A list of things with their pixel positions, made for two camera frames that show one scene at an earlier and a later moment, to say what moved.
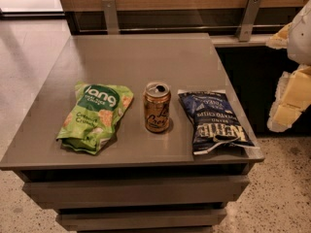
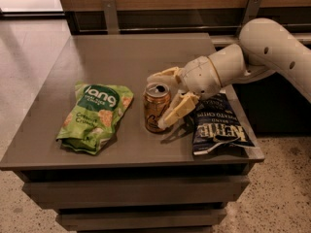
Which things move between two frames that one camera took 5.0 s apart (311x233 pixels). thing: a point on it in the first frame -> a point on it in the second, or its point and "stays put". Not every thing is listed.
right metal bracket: [249, 16] stays put
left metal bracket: [111, 16] stays put
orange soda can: [156, 96] stays put
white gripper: [301, 38] -> [198, 77]
